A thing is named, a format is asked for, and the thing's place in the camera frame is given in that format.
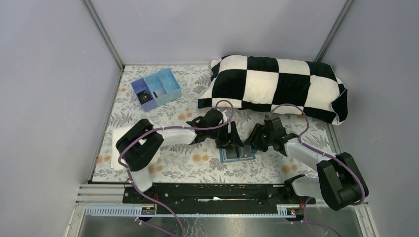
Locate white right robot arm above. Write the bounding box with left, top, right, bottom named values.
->
left=244, top=117, right=369, bottom=211

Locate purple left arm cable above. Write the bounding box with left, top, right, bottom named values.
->
left=118, top=99, right=235, bottom=237

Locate blue compartment organizer box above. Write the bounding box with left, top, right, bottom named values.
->
left=130, top=68, right=182, bottom=112

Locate floral patterned table mat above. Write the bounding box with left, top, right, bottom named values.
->
left=91, top=65, right=317, bottom=184

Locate black VIP credit card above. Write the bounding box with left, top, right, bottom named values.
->
left=136, top=90, right=153, bottom=105

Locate blue card holder wallet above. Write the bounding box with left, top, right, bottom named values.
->
left=220, top=146, right=257, bottom=163

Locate black and white checkered pillow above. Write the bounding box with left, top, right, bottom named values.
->
left=197, top=55, right=348, bottom=125

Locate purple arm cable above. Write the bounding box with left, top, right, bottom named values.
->
left=266, top=103, right=367, bottom=206
left=118, top=99, right=235, bottom=237

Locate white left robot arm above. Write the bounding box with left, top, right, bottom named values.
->
left=113, top=109, right=244, bottom=192

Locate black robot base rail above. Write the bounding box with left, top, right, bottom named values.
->
left=123, top=183, right=307, bottom=210

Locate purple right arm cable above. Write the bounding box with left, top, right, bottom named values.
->
left=266, top=103, right=367, bottom=206

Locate white folded towel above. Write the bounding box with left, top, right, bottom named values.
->
left=111, top=125, right=161, bottom=170

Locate perforated metal cable tray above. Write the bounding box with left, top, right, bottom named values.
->
left=85, top=202, right=296, bottom=219

